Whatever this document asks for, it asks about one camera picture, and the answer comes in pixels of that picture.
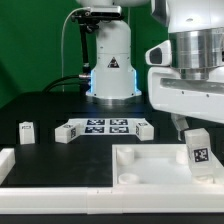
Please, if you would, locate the black cable bundle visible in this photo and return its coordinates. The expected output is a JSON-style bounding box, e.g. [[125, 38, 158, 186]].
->
[[42, 74, 92, 93]]

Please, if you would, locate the white square tabletop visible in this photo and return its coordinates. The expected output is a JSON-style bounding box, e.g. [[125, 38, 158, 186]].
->
[[111, 143, 224, 189]]

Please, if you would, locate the fiducial marker sheet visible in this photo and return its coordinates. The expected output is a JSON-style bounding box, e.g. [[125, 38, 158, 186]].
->
[[68, 118, 148, 135]]

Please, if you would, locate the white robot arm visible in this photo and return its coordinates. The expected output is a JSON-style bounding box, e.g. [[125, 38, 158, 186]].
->
[[77, 0, 224, 124]]

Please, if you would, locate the black camera on stand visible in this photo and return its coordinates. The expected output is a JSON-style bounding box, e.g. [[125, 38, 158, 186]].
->
[[71, 5, 123, 74]]

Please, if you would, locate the white obstacle fence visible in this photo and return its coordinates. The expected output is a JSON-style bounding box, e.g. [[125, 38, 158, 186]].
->
[[0, 159, 224, 214]]

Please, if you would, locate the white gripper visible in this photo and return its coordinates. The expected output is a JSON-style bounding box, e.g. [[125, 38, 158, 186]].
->
[[145, 40, 224, 141]]

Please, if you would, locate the white cable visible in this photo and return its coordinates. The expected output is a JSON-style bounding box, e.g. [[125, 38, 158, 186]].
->
[[60, 6, 92, 93]]

